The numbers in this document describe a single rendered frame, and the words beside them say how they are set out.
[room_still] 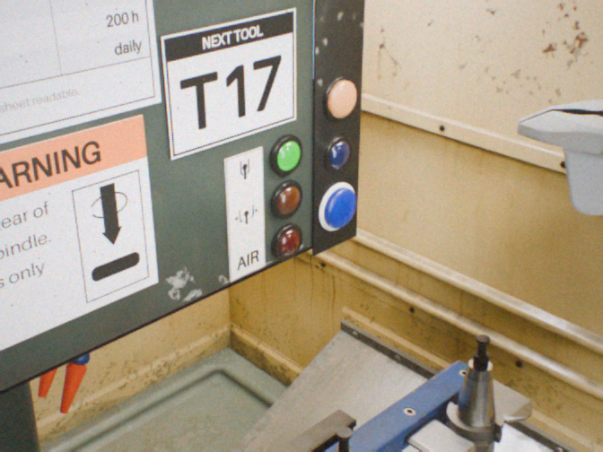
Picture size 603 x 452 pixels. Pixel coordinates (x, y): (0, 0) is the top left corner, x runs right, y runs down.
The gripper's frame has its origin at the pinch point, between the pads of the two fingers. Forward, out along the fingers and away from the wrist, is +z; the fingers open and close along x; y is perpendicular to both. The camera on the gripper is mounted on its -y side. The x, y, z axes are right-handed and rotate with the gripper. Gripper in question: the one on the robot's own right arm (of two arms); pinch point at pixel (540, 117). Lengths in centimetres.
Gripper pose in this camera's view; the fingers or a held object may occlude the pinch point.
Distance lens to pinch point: 55.5
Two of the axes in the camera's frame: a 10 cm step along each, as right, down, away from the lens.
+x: 2.8, -4.4, 8.6
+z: -9.6, -1.3, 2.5
